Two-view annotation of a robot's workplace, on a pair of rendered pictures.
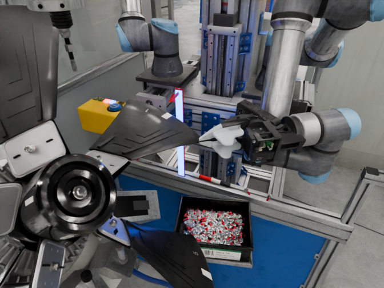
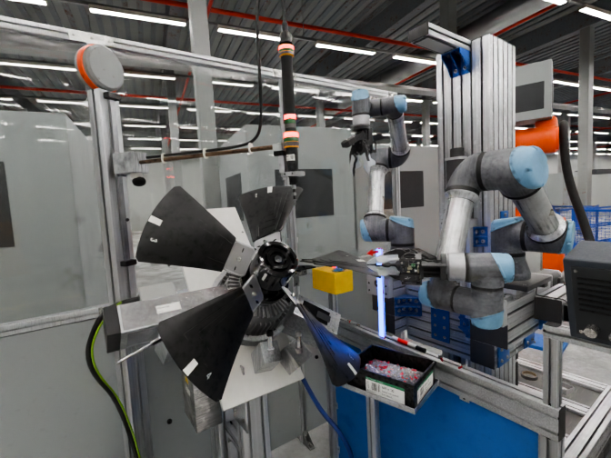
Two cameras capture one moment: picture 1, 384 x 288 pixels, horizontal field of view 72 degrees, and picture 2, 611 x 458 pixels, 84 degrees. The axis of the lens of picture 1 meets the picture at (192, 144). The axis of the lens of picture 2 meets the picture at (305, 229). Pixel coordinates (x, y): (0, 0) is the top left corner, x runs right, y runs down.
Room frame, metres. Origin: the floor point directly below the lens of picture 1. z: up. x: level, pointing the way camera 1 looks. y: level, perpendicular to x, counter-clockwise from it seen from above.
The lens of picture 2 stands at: (-0.45, -0.40, 1.38)
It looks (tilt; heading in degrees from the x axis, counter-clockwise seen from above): 5 degrees down; 33
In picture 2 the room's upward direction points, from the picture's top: 3 degrees counter-clockwise
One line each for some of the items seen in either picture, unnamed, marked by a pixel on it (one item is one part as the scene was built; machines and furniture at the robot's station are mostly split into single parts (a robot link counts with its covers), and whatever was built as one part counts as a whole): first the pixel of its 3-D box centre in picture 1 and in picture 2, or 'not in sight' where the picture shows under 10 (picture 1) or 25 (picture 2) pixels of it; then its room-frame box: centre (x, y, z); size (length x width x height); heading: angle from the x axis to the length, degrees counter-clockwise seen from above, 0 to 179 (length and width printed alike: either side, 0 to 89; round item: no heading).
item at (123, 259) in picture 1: (121, 252); (298, 342); (0.34, 0.16, 0.96); 0.02 x 0.02 x 0.06
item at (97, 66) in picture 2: not in sight; (100, 69); (0.23, 0.88, 1.88); 0.16 x 0.07 x 0.16; 12
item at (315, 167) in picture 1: (310, 158); (480, 303); (0.53, -0.30, 1.08); 0.11 x 0.08 x 0.11; 73
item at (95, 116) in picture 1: (107, 118); (332, 280); (0.83, 0.30, 1.02); 0.16 x 0.10 x 0.11; 67
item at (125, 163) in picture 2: not in sight; (129, 164); (0.25, 0.78, 1.54); 0.10 x 0.07 x 0.09; 102
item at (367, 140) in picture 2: not in sight; (363, 141); (0.97, 0.20, 1.62); 0.09 x 0.08 x 0.12; 157
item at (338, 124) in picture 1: (330, 127); (487, 268); (0.52, -0.32, 1.18); 0.11 x 0.08 x 0.09; 104
